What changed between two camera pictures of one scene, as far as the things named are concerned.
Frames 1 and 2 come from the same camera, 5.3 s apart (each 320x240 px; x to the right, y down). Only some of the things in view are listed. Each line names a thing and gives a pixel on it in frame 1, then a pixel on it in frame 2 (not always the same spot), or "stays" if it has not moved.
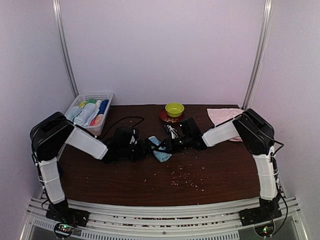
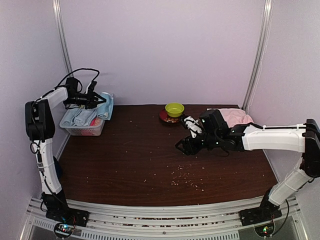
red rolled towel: x=97 y=120 stays
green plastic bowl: x=174 y=109 stays
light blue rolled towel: x=83 y=116 stays
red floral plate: x=164 y=117 stays
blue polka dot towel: x=161 y=156 to x=105 y=110
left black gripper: x=142 y=151 to x=90 y=102
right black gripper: x=169 y=147 to x=188 y=145
